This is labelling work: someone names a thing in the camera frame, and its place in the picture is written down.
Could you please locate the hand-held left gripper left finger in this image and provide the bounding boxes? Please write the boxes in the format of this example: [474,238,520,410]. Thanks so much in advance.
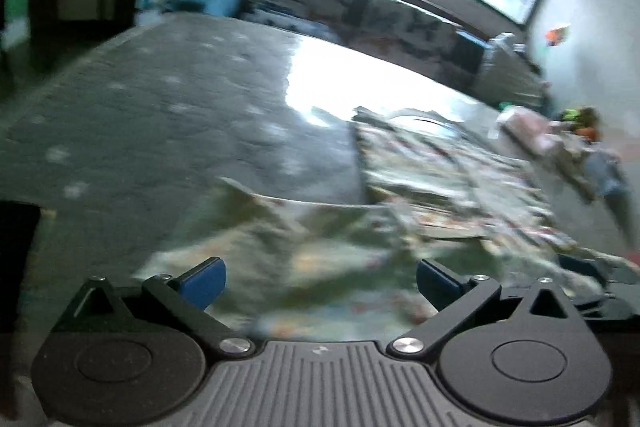
[50,257,254,359]

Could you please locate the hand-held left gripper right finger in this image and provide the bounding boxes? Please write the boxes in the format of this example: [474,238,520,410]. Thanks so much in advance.
[386,258,590,360]

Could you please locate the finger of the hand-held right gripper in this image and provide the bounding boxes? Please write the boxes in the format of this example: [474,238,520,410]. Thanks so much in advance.
[570,290,637,321]
[556,253,640,289]

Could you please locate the green printed garment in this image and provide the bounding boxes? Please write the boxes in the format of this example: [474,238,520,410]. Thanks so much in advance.
[132,107,640,343]

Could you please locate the clear storage bin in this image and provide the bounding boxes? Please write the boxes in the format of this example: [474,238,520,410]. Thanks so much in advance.
[582,147,632,202]

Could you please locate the beige folded cloth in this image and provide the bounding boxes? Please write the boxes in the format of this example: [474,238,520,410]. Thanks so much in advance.
[540,133,596,168]

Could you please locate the green plush toy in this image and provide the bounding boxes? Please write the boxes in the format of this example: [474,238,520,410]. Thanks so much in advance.
[559,107,601,142]

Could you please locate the pink folded cloth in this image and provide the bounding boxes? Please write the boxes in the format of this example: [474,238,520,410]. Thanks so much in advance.
[499,107,557,154]

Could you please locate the grey pillow bundle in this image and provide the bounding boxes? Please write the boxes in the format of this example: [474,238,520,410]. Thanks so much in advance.
[475,32,547,108]

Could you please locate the colourful pinwheel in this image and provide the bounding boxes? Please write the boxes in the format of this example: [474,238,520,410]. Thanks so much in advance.
[545,24,572,48]

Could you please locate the butterfly printed cushion row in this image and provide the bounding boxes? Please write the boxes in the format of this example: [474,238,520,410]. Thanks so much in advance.
[240,0,501,82]

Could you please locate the teal cushion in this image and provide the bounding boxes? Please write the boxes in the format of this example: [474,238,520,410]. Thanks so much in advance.
[175,0,246,16]

